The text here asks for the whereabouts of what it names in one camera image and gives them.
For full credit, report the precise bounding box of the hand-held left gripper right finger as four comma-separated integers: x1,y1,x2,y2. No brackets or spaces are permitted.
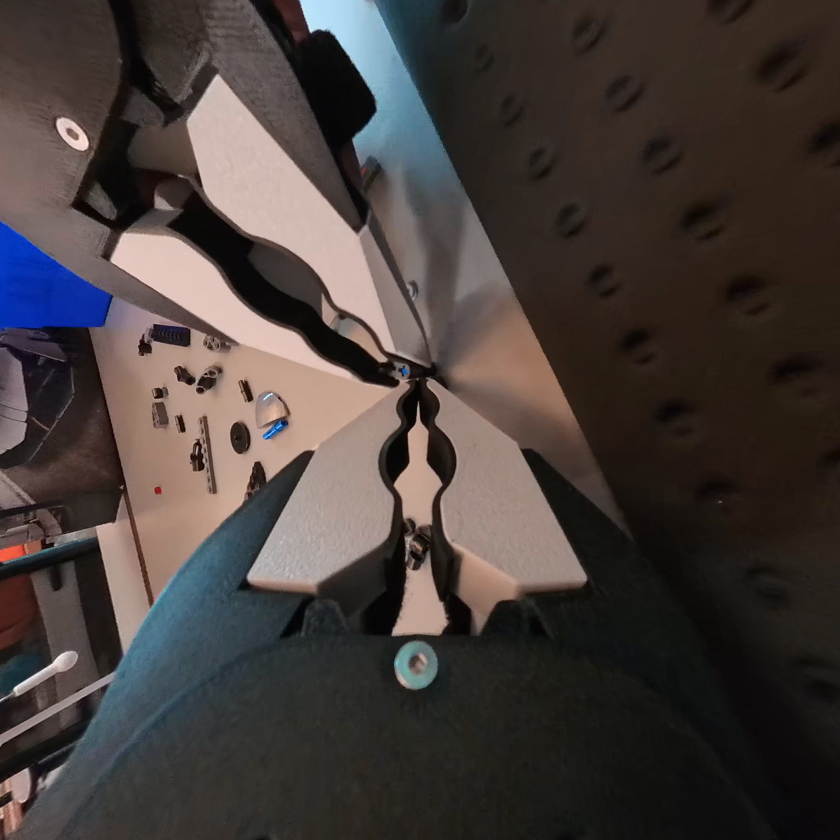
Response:
420,382,588,634

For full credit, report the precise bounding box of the dark grey lego connector assembly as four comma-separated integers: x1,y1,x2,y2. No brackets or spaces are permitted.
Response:
376,359,424,389

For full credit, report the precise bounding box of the black dotted chair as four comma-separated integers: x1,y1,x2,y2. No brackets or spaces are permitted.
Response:
387,0,840,840

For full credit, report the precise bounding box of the blue plastic bin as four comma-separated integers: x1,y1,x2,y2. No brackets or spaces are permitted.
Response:
0,220,112,329

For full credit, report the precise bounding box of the long grey lego plate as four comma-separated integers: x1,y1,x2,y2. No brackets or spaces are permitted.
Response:
199,415,219,494

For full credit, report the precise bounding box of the white book stand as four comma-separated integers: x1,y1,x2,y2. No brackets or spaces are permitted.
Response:
0,650,118,749

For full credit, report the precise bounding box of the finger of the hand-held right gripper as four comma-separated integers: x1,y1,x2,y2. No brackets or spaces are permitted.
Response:
185,74,435,370
109,209,403,388

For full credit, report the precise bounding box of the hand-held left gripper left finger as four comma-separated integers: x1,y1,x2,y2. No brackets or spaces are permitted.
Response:
248,385,421,634

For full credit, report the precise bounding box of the black lego connector cluster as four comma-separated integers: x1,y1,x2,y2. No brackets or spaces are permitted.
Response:
403,518,432,569

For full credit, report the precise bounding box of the dark printed lego box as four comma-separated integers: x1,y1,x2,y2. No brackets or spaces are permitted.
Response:
0,328,126,519

